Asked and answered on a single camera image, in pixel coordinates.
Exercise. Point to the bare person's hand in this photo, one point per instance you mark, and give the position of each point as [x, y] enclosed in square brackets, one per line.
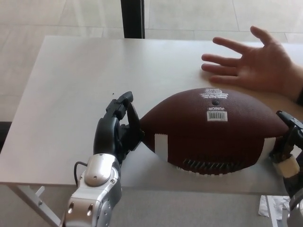
[265, 68]

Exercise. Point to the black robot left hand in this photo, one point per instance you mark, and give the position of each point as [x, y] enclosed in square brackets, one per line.
[106, 134]

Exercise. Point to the brown junior american football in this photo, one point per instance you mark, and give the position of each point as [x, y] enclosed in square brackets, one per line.
[201, 132]

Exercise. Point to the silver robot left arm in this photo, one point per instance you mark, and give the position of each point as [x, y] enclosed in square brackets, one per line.
[94, 189]

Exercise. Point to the black vertical pillar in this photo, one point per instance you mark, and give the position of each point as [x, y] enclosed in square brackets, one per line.
[132, 16]

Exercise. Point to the white metal table leg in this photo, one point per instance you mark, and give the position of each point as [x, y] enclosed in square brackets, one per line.
[272, 212]

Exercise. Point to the white slanted table frame brace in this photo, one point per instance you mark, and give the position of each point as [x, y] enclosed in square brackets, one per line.
[41, 208]

